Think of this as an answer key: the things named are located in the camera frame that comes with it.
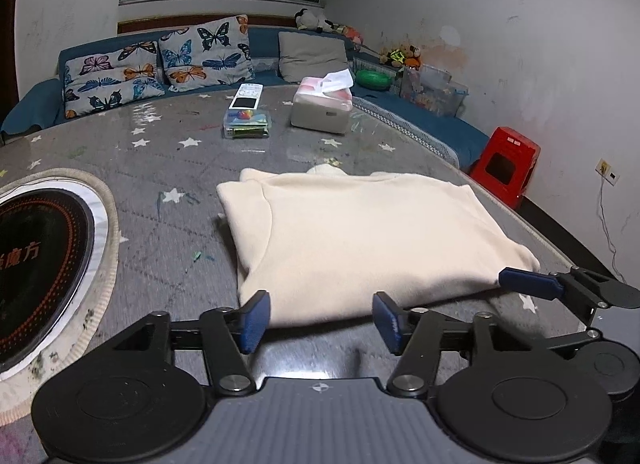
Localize butterfly pillow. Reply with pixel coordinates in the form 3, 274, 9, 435
158, 14, 254, 92
62, 41, 165, 119

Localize round black induction cooker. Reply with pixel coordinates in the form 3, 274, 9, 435
1, 168, 119, 425

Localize right butterfly pillow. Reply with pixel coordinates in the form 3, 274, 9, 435
158, 14, 254, 92

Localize green bowl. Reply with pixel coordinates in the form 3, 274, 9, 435
355, 69, 394, 91

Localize cream garment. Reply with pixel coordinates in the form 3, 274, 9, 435
217, 165, 540, 327

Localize clear plastic toy bin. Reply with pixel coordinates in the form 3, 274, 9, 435
400, 65, 469, 117

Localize left butterfly pillow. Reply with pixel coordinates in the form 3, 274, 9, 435
62, 41, 165, 119

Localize red plastic stool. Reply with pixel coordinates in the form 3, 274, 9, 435
470, 127, 540, 209

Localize white remote control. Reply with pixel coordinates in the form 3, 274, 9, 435
229, 83, 264, 110

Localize white wall socket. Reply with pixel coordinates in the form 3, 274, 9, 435
596, 159, 618, 187

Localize yellow orange plush toys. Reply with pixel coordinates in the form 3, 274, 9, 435
380, 43, 422, 69

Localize grey cushion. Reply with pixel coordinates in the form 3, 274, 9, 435
279, 31, 349, 83

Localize blue sofa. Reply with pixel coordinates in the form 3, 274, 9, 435
0, 24, 492, 171

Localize clear box of cards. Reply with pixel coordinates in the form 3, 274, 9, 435
222, 109, 271, 139

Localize black white plush toy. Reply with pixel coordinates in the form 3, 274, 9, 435
294, 8, 334, 34

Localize pink white tissue box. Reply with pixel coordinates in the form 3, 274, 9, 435
290, 68, 354, 135

